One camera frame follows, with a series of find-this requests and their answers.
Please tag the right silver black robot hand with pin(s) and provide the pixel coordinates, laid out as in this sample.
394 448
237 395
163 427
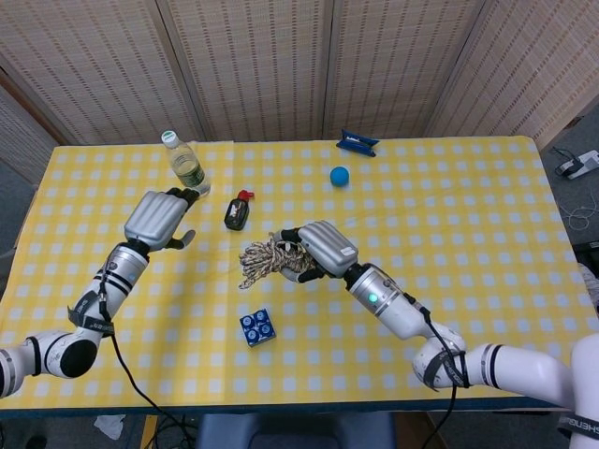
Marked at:
330 248

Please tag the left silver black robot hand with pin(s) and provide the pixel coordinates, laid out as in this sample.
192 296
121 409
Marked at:
154 217

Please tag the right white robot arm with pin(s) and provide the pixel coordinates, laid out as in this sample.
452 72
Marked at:
398 308

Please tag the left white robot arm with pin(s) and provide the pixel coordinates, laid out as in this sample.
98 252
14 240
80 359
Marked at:
107 285

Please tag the clear plastic water bottle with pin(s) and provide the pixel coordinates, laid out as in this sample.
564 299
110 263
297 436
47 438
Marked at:
185 166

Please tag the blue ball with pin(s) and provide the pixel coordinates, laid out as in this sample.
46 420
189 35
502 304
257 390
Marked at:
340 177

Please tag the small black bottle red cap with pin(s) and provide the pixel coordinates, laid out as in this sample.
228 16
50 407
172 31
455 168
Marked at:
236 215

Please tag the blue clip case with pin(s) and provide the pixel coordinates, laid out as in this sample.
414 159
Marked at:
358 145

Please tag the blue building brick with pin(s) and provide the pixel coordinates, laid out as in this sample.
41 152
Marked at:
257 327

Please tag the yellow checkered tablecloth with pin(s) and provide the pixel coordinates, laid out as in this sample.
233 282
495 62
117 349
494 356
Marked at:
327 355

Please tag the dark blue table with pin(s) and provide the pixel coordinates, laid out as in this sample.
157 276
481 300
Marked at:
281 407

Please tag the bamboo folding screen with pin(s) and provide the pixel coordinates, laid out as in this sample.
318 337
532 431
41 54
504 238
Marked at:
257 61

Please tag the dark blue chair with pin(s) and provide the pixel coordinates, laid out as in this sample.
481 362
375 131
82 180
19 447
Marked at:
295 432

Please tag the crumpled white paper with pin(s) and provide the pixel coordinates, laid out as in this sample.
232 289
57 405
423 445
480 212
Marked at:
110 424

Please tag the black floor case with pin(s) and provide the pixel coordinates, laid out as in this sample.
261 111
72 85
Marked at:
587 252

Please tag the white power strip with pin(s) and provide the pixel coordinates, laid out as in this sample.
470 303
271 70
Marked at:
578 164

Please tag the pale crumpled cloth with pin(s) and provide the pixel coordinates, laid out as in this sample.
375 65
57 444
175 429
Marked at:
592 285

